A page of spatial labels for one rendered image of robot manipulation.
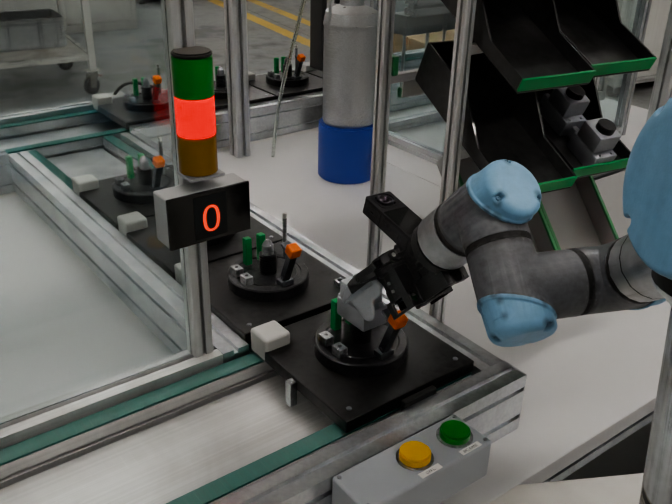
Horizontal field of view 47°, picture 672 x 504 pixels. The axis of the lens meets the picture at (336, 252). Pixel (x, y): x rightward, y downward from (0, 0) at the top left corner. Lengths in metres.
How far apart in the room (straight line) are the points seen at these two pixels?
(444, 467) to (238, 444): 0.28
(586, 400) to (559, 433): 0.10
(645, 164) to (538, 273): 0.34
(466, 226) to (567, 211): 0.57
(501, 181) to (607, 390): 0.60
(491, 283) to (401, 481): 0.29
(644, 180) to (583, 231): 0.90
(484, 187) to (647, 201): 0.35
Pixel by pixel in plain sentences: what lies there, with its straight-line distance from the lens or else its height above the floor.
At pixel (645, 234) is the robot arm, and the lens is 0.52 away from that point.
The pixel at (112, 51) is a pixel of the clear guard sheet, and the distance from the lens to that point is 0.98.
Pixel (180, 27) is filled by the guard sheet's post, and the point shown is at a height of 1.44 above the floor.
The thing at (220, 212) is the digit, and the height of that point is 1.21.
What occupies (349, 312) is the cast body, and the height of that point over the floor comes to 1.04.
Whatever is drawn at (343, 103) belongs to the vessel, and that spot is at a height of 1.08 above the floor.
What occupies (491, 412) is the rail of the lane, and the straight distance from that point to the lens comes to 1.16.
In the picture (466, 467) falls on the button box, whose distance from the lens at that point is 1.04.
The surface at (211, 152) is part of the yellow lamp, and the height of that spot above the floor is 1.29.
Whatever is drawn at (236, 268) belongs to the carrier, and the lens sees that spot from 1.32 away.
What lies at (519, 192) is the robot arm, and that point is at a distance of 0.85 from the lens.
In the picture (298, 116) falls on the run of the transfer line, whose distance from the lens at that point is 2.44.
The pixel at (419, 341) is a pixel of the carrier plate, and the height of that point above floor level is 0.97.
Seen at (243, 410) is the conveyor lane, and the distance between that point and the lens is 1.15.
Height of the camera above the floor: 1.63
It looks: 27 degrees down
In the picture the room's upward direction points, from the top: 1 degrees clockwise
